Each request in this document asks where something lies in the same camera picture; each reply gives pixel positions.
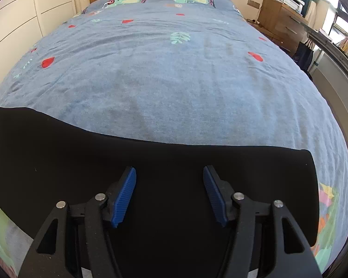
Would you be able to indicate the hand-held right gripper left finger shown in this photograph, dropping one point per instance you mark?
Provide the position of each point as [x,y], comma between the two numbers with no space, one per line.
[123,197]

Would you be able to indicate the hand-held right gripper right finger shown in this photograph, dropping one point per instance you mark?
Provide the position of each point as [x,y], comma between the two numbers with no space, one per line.
[216,197]

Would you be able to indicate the black pants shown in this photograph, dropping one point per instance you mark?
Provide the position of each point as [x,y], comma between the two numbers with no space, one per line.
[162,165]

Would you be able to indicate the blue printed bedsheet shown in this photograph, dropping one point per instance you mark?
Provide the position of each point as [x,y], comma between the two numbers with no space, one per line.
[162,78]

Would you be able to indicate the black bag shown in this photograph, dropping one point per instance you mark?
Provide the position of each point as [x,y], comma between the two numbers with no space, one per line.
[303,55]

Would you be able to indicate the wooden nightstand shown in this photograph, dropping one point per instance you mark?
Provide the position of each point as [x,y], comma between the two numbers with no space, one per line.
[268,31]

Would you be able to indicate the grey window ledge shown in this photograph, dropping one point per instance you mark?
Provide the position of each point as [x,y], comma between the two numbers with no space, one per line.
[336,52]

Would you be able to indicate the wooden dresser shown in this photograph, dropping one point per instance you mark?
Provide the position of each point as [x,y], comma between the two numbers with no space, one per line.
[281,20]

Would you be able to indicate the pale flat book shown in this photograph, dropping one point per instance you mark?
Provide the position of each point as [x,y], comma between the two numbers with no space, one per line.
[324,34]

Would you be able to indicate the white wardrobe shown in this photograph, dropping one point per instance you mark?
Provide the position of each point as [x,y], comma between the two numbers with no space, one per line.
[23,20]

